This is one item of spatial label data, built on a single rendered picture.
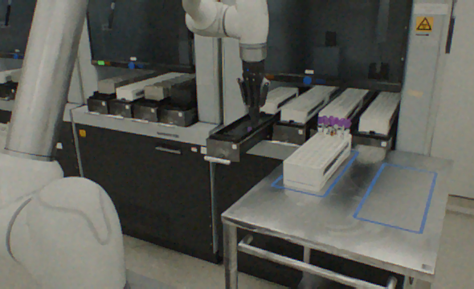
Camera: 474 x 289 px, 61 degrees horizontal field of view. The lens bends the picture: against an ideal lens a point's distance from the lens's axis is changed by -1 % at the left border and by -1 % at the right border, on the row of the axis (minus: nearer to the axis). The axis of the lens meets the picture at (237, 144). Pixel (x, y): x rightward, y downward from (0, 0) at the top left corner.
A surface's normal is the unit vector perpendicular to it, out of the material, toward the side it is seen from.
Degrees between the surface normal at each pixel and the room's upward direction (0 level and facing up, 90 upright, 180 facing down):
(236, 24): 94
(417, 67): 90
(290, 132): 90
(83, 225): 71
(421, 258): 0
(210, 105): 90
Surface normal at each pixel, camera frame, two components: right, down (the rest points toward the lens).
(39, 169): 0.70, -0.49
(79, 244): 0.45, 0.14
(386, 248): -0.01, -0.94
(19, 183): 0.35, -0.29
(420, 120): -0.47, 0.32
